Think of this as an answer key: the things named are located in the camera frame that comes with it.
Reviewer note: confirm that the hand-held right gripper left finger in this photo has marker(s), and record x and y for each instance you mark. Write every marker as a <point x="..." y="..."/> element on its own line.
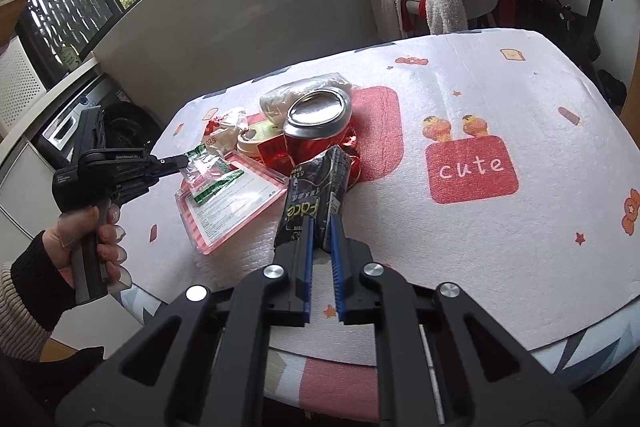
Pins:
<point x="305" y="267"/>

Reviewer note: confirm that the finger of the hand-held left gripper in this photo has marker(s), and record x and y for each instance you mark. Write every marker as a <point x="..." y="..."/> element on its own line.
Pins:
<point x="170" y="162"/>
<point x="156" y="175"/>

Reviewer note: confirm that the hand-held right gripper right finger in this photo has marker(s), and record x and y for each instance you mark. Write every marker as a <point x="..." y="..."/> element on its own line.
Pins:
<point x="337" y="267"/>

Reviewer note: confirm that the clear green white wrapper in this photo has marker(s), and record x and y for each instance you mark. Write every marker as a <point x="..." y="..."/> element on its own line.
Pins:
<point x="210" y="184"/>

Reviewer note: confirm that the black snack packet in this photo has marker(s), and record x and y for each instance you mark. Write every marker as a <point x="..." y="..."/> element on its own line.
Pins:
<point x="310" y="187"/>

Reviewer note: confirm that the round green yogurt lid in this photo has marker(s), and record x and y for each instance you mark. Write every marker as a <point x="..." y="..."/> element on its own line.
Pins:
<point x="252" y="136"/>

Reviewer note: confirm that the clear plastic bag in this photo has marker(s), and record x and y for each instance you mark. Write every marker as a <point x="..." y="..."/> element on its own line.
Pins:
<point x="290" y="94"/>

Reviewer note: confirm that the person's left hand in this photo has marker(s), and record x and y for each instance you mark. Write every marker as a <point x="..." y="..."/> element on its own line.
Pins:
<point x="60" y="239"/>

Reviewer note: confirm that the black bag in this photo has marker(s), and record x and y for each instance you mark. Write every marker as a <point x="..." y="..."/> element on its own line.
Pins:
<point x="130" y="127"/>

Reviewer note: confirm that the small beige snack packet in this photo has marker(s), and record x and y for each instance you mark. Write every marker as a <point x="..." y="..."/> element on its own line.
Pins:
<point x="222" y="134"/>

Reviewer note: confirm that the grey washing machine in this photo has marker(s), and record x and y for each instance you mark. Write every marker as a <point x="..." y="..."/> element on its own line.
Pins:
<point x="80" y="107"/>

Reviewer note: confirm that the white cabinet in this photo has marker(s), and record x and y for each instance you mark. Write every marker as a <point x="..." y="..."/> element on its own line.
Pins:
<point x="25" y="187"/>

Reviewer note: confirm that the pink plastic tray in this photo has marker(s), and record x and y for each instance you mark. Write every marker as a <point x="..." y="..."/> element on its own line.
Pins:
<point x="240" y="212"/>

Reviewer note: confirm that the red foil wrapper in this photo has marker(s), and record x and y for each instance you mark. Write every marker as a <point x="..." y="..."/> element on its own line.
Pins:
<point x="354" y="157"/>

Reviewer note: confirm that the printed white table cover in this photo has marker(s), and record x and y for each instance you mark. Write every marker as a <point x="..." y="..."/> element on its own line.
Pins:
<point x="450" y="247"/>

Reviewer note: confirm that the patterned tablecloth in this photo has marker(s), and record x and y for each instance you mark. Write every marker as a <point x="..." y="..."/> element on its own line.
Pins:
<point x="330" y="387"/>

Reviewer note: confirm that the white perforated panel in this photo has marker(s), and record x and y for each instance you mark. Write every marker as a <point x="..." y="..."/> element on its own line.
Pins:
<point x="20" y="87"/>

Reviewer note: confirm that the crushed red drink can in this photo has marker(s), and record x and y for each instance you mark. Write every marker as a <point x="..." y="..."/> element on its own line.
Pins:
<point x="315" y="142"/>

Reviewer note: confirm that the white fluffy towel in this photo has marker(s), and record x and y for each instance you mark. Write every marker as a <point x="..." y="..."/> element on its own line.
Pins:
<point x="445" y="4"/>

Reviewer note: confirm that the wooden door panel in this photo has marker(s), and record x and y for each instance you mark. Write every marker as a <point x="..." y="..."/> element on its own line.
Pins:
<point x="631" y="92"/>

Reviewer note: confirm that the black exercise bike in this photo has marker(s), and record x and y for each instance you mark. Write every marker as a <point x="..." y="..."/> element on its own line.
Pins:
<point x="595" y="2"/>

